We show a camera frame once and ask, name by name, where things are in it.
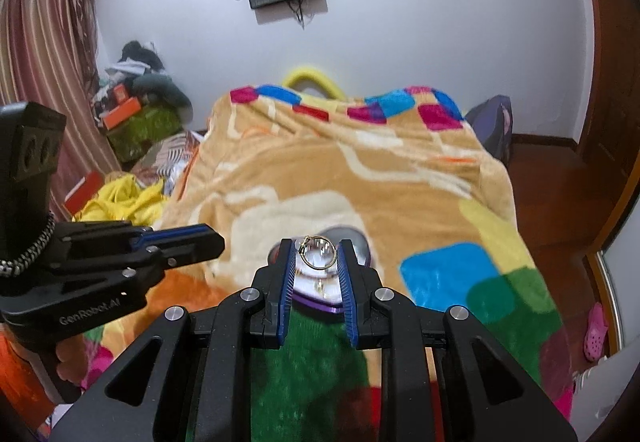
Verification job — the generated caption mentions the colourful patchwork fleece blanket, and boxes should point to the colourful patchwork fleece blanket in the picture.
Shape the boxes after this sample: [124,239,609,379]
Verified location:
[82,85,574,442]

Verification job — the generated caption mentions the wooden door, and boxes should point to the wooden door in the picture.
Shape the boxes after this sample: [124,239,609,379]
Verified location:
[574,0,640,205]

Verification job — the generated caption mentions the flat orange box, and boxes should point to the flat orange box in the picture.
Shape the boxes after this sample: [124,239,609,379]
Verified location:
[102,97,144,131]

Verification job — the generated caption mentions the yellow cloth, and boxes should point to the yellow cloth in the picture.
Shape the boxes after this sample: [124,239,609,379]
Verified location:
[74,172,169,229]

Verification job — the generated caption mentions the pink clog shoe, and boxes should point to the pink clog shoe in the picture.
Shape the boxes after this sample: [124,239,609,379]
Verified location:
[583,301,610,363]

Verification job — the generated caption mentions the black hanging cable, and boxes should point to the black hanging cable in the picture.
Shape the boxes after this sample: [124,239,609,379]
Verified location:
[288,0,311,30]

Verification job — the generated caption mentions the red cardboard box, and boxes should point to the red cardboard box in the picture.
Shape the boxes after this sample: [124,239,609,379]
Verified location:
[64,171,106,216]

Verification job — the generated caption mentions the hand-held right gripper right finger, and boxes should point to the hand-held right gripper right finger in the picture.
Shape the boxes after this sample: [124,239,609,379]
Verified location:
[336,239,576,442]

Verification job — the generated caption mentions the wooden wardrobe frame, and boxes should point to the wooden wardrobe frame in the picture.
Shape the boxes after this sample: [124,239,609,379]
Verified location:
[587,162,640,355]

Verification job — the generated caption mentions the red striped curtain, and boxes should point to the red striped curtain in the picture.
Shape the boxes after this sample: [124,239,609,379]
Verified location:
[0,0,124,223]

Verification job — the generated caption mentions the person's left hand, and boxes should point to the person's left hand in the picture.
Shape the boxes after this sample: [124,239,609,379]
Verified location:
[55,337,107,389]

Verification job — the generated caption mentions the pink cloth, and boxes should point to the pink cloth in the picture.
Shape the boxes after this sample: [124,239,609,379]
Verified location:
[81,326,117,391]

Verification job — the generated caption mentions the yellow foam tube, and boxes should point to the yellow foam tube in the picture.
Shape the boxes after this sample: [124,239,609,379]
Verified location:
[281,66,347,100]

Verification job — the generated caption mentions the purple heart-shaped tin box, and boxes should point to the purple heart-shaped tin box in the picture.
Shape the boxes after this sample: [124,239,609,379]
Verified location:
[267,224,374,319]

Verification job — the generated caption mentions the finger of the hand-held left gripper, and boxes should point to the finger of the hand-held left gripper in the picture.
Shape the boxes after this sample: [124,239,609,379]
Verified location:
[149,233,226,273]
[131,223,211,248]

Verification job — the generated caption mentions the striped bedding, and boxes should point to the striped bedding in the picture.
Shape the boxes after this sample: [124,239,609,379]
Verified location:
[131,131,207,196]

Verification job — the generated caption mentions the dark backpack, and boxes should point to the dark backpack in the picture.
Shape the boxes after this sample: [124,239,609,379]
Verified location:
[464,95,514,164]

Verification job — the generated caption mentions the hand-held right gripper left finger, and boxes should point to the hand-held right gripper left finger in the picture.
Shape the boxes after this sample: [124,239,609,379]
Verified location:
[50,237,296,442]

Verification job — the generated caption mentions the pile of clothes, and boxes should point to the pile of clothes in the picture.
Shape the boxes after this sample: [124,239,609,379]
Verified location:
[92,40,194,124]

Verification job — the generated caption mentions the gold hoop ring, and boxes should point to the gold hoop ring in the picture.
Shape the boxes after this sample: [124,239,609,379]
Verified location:
[297,235,337,271]

